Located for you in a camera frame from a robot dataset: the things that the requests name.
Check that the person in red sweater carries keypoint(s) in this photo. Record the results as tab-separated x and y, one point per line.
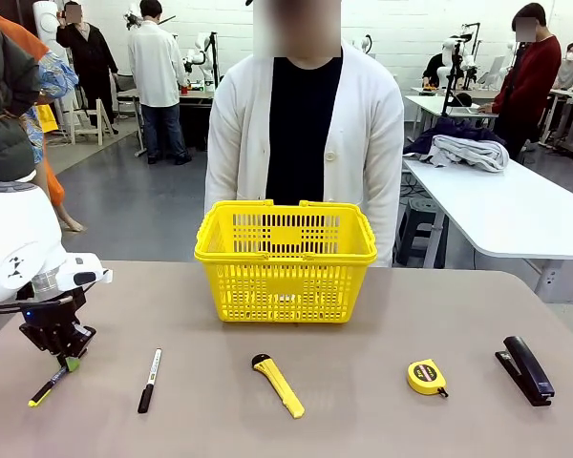
530	81

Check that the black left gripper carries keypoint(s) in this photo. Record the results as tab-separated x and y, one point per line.
57	329

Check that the yellow plastic shopping basket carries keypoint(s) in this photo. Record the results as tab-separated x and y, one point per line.
286	286

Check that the white background table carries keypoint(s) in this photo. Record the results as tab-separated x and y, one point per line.
439	106

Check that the black stapler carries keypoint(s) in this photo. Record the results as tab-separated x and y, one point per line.
525	369

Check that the yellow black highlighter pen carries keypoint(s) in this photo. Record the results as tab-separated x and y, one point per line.
45	390

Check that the black tripod stand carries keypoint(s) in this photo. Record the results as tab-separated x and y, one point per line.
451	81

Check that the grey white clothes pile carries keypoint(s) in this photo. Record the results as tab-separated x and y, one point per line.
473	151

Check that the large white table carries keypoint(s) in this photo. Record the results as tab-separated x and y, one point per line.
506	214

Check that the white wooden chair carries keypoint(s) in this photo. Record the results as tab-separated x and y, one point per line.
88	121

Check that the person in dark vest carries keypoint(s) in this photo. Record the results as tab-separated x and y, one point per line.
5	105

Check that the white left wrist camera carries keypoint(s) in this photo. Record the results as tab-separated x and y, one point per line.
88	273

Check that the person in blue patterned shirt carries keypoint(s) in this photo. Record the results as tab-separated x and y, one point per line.
52	76

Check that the person in black coat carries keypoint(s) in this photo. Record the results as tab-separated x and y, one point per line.
88	52

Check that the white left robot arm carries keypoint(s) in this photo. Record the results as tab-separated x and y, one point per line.
19	229

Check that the person in white shirt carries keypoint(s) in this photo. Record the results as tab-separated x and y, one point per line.
157	71

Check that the grey plastic stool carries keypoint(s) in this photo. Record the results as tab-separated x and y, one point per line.
418	229

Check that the black white marker pen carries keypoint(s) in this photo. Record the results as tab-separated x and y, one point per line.
150	381

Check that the yellow tape measure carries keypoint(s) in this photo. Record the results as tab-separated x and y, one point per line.
425	378

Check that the pile of clothes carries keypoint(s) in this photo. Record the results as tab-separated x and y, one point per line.
434	138

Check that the yellow utility knife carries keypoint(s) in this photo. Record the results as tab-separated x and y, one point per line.
279	387

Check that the person in white cardigan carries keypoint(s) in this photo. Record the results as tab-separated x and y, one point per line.
367	143

